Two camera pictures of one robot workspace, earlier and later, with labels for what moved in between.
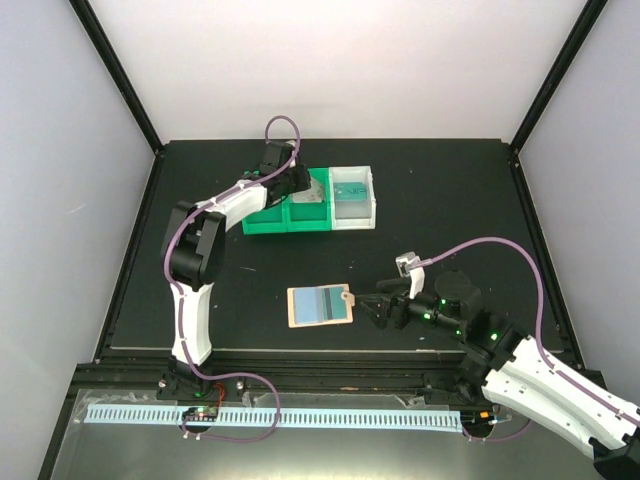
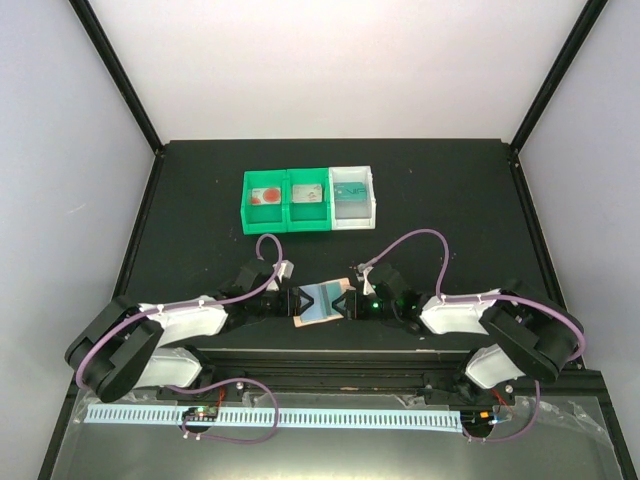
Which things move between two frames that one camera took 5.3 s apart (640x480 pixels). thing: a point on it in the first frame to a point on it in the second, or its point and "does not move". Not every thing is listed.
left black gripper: (304, 180) to (296, 293)
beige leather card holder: (319, 305) does not move
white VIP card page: (311, 195) does not move
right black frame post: (568, 47) does not move
